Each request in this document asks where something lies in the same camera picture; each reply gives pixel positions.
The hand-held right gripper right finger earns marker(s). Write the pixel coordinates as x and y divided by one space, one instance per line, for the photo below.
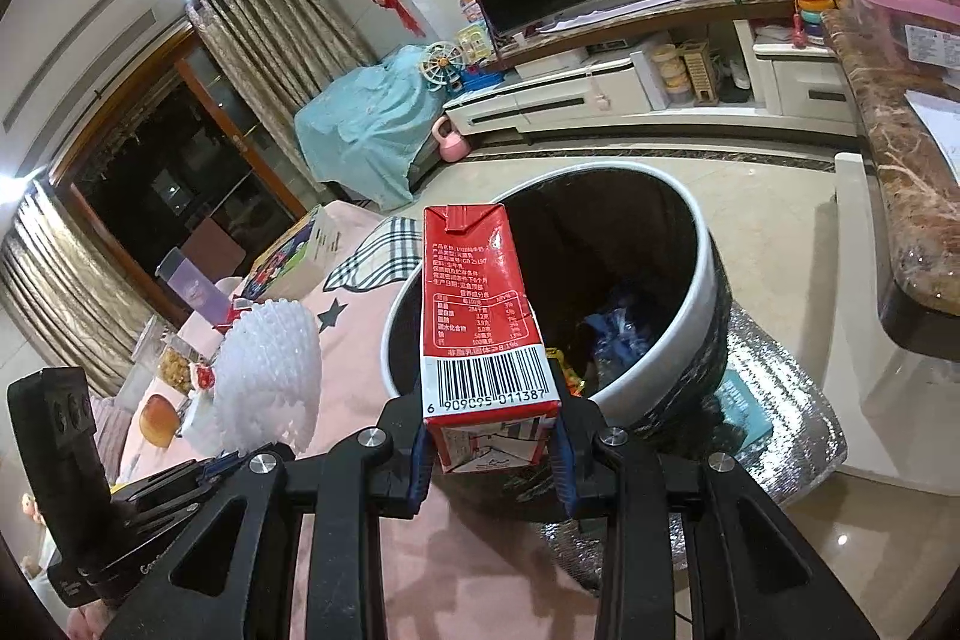
568 482

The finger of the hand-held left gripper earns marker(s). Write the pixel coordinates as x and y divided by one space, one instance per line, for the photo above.
180 482
176 520

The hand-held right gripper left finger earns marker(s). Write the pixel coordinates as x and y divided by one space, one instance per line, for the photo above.
418 482

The white foam fruit net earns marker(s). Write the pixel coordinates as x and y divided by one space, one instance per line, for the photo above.
270 370

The dark blue snack bag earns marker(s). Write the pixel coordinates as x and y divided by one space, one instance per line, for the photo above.
615 332

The red white milk carton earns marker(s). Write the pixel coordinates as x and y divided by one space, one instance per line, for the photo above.
480 310

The white trash bin black liner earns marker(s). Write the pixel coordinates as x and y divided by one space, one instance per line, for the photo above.
675 325

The red yellow apple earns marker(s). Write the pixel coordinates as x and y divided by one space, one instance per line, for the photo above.
161 422

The clear jar of snack balls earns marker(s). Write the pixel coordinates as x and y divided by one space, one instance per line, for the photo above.
180 370

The beige patterned curtain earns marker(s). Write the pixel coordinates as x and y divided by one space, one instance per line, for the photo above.
262 48
60 295

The teal book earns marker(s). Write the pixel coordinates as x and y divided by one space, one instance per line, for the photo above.
742 411

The purple thermos bottle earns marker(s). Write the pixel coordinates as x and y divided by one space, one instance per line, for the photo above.
199 291

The silver foil mat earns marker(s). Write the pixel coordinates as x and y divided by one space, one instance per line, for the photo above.
787 445

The colourful puzzle box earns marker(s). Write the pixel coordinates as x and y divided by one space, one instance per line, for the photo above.
289 257

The wooden framed glass door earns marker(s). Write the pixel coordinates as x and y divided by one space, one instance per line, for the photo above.
150 183

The pink kettlebell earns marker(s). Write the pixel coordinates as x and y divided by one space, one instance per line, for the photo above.
450 141

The light blue cloth cover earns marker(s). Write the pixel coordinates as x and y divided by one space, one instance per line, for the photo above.
360 123

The white tv cabinet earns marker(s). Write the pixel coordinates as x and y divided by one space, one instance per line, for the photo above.
540 100

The toy ferris wheel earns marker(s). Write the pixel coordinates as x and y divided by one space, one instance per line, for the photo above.
439 64

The stack of yellow bowls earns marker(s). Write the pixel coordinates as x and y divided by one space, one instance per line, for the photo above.
671 74

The colourful toy playset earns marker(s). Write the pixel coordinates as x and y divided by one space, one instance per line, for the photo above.
474 29

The brown marble table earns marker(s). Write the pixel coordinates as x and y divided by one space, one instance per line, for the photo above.
900 160

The white paper sheet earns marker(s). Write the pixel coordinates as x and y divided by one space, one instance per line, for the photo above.
937 119

